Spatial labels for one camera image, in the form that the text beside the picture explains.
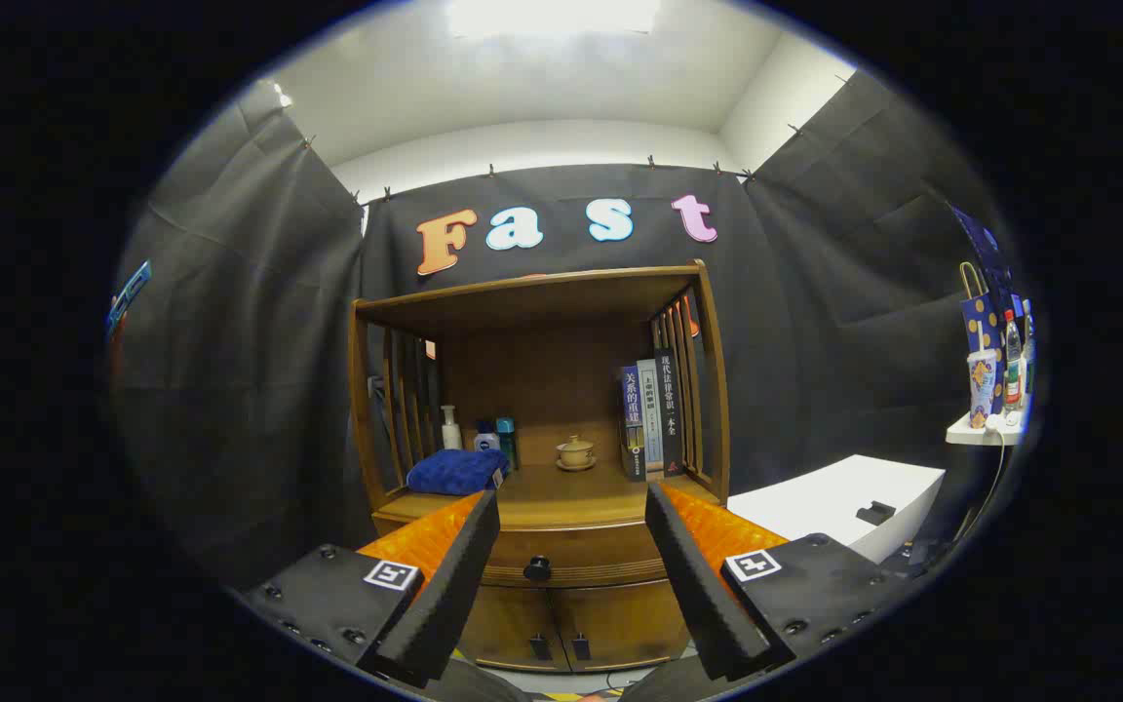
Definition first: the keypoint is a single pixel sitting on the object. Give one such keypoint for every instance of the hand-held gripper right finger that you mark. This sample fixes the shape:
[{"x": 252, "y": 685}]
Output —
[{"x": 698, "y": 585}]

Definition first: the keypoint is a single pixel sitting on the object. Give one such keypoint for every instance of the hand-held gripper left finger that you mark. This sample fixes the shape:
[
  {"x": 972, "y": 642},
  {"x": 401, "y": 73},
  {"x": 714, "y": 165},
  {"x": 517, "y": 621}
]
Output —
[{"x": 454, "y": 585}]

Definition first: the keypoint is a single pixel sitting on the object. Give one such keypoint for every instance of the wooden cabinet door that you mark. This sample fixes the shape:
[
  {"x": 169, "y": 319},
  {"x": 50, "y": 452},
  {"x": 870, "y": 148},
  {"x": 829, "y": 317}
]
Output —
[
  {"x": 508, "y": 629},
  {"x": 620, "y": 624}
]

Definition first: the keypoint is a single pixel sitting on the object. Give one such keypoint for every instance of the wooden countertop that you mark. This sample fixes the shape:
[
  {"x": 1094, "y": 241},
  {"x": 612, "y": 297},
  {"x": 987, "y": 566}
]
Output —
[{"x": 561, "y": 490}]

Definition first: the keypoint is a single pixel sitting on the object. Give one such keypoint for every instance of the wooden cabinet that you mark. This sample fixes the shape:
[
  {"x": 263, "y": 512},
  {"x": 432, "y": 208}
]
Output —
[{"x": 542, "y": 370}]

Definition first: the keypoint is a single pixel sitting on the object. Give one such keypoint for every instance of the blue folded towel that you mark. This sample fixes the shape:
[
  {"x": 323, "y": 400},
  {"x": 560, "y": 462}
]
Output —
[{"x": 454, "y": 472}]

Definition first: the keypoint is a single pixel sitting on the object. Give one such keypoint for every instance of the white table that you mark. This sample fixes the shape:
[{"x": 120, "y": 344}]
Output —
[{"x": 815, "y": 502}]

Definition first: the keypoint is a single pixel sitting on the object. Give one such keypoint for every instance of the white bottle blue cap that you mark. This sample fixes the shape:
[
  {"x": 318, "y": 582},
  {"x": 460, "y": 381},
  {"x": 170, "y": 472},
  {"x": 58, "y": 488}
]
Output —
[{"x": 486, "y": 442}]

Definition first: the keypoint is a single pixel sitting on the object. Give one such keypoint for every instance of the teal bottle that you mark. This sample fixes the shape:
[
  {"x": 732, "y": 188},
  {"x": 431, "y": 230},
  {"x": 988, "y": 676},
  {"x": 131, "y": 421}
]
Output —
[{"x": 507, "y": 444}]

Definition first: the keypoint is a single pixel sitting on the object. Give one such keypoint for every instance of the white pump bottle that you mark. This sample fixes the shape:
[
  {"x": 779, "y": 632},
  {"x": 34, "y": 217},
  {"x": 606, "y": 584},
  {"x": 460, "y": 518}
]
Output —
[{"x": 450, "y": 434}]

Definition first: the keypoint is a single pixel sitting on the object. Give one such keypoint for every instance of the grey spine book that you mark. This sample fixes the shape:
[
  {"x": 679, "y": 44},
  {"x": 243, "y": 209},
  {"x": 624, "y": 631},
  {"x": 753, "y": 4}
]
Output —
[{"x": 650, "y": 414}]

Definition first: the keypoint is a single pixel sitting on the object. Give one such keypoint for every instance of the black spine book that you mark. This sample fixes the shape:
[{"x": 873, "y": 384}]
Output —
[{"x": 669, "y": 409}]

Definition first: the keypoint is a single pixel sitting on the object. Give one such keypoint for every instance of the beige lidded tea cup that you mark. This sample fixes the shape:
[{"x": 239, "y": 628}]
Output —
[{"x": 576, "y": 452}]

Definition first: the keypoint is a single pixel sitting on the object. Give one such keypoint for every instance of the small black object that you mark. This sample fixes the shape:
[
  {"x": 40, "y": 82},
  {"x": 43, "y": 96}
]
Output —
[{"x": 876, "y": 513}]

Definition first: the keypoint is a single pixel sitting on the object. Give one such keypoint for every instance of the black backdrop cloth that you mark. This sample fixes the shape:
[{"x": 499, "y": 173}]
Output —
[{"x": 250, "y": 390}]

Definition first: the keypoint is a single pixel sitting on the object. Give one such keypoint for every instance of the white shelf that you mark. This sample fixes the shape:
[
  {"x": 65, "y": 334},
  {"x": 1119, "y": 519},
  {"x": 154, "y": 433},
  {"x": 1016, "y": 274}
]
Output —
[{"x": 971, "y": 434}]

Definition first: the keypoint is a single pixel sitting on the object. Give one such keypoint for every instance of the printed paper cup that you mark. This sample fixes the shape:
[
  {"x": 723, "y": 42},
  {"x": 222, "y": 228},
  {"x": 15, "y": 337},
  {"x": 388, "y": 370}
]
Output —
[{"x": 982, "y": 390}]

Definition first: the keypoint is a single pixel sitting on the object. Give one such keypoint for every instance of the clear bottle red label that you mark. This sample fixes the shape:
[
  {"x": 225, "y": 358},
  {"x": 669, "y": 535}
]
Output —
[{"x": 1013, "y": 366}]

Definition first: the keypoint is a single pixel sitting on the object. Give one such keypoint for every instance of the blue dotted gift bag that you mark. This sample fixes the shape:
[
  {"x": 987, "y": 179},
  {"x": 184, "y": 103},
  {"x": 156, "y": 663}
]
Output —
[{"x": 983, "y": 327}]

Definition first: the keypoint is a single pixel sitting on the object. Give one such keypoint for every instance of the blue patterned object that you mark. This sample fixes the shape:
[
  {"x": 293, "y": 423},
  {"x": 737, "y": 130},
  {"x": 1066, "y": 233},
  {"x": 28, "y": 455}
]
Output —
[{"x": 128, "y": 297}]

